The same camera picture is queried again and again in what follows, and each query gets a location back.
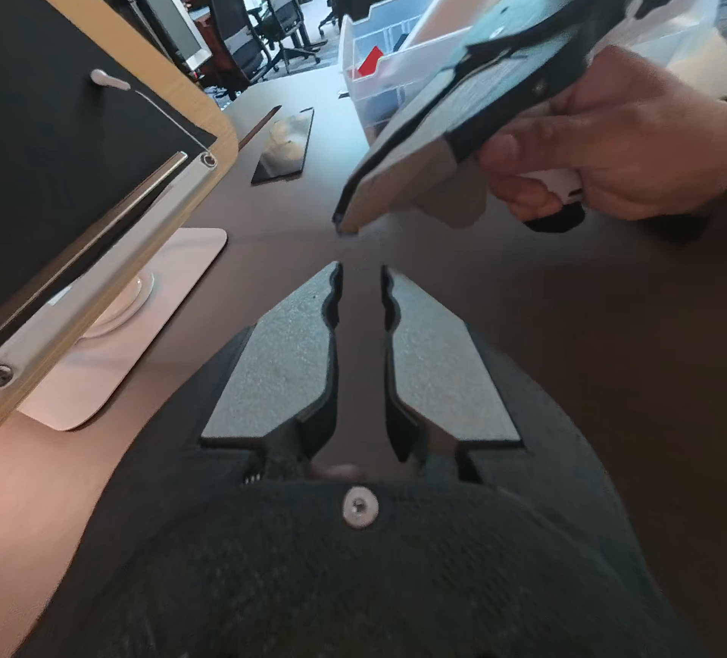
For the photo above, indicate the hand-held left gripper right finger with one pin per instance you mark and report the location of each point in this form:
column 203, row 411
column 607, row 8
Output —
column 448, row 379

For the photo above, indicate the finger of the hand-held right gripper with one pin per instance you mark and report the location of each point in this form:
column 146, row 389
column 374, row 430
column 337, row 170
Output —
column 397, row 169
column 454, row 198

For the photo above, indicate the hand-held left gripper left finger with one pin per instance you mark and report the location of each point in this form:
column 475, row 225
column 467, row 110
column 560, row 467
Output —
column 272, row 379

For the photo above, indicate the clear plastic bin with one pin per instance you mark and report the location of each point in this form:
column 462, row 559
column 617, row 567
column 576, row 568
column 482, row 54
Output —
column 369, row 101

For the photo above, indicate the person's right hand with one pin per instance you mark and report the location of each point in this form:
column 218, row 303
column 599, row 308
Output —
column 636, row 141

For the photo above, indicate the red plastic piece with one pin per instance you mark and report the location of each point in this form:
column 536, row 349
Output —
column 372, row 61

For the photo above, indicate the black smartphone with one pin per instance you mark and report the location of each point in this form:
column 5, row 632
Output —
column 284, row 158

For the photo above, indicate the white stand base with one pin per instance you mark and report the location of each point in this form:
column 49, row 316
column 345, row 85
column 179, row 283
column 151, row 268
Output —
column 170, row 271

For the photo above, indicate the wood-edged black board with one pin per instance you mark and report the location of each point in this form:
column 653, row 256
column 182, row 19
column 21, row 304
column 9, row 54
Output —
column 57, row 129

